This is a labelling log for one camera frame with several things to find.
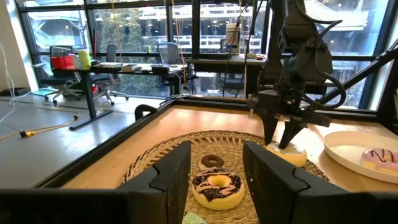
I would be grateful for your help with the white orange iced donut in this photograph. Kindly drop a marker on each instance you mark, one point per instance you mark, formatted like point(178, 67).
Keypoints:
point(295, 158)

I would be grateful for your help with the white paper roll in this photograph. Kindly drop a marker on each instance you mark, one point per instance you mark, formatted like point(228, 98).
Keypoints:
point(233, 37)

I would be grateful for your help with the white round plate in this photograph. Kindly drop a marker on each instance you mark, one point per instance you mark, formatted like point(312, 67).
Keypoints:
point(342, 152)

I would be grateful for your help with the thick book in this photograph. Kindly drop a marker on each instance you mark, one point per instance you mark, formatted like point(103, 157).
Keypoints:
point(129, 68)

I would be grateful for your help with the black rig frame strut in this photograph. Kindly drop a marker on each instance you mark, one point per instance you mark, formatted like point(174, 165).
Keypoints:
point(367, 70)

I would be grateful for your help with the grey mesh office chair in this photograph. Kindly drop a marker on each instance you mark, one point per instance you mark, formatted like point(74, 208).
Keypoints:
point(169, 53)

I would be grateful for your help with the green iced donut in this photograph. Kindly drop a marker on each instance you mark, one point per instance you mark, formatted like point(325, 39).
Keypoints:
point(192, 219)

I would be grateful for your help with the pink iced donut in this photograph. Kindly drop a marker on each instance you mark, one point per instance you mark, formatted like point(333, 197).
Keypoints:
point(377, 163)

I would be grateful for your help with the black office chair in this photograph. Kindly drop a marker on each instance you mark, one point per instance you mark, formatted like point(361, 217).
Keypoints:
point(60, 81)

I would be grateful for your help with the black desk by window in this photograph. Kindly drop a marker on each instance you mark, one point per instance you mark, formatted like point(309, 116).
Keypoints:
point(217, 61)

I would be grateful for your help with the large chocolate sprinkle donut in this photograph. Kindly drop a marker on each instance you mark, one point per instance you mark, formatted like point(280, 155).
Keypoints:
point(205, 199)

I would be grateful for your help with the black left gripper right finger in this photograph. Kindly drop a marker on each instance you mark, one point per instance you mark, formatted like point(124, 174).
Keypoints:
point(270, 193)

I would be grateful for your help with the red box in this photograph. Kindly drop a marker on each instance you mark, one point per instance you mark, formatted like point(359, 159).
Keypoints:
point(62, 63)

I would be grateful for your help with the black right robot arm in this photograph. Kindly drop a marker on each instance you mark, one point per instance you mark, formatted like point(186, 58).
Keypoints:
point(306, 56)

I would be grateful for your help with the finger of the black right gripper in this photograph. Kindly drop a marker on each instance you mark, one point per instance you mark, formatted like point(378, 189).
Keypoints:
point(269, 127)
point(290, 132)

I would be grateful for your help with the small chocolate glazed donut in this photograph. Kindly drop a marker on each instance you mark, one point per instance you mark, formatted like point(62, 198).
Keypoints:
point(205, 160)

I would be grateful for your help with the round woven straw mat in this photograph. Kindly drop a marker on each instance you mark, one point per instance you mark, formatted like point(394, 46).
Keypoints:
point(217, 143)

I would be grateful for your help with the yellow-green cylinder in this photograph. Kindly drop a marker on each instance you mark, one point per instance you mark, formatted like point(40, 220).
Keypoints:
point(84, 59)

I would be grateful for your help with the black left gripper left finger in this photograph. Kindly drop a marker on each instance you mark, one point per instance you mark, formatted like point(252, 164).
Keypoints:
point(168, 186)

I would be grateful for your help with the long black office desk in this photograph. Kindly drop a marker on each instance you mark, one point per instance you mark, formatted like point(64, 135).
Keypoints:
point(88, 93)

